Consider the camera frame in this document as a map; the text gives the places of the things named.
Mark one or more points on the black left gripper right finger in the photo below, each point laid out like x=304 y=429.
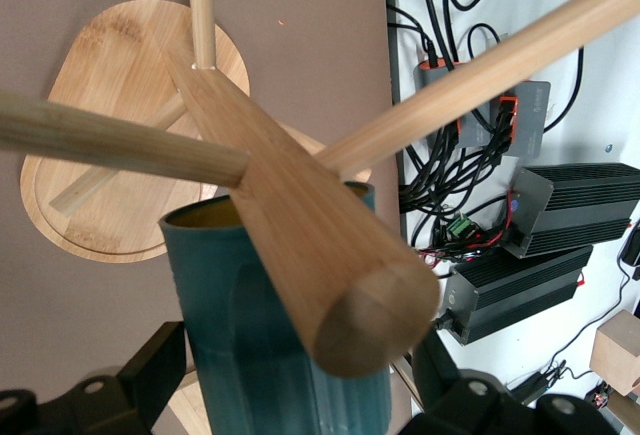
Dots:
x=500 y=405

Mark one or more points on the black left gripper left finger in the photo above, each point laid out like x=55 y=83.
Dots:
x=100 y=395

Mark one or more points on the teal cup yellow inside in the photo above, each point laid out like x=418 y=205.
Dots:
x=225 y=330

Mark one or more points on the black finned power supply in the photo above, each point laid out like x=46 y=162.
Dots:
x=520 y=290
x=580 y=205

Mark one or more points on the cardboard box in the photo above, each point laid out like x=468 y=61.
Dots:
x=617 y=350

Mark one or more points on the green terminal connector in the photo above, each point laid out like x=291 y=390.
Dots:
x=462 y=227

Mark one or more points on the wooden mug tree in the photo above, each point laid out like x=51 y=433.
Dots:
x=300 y=215

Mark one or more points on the dark grey orange USB hub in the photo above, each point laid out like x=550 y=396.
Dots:
x=480 y=132

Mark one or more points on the brown table cover sheet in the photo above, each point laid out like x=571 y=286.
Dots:
x=310 y=55

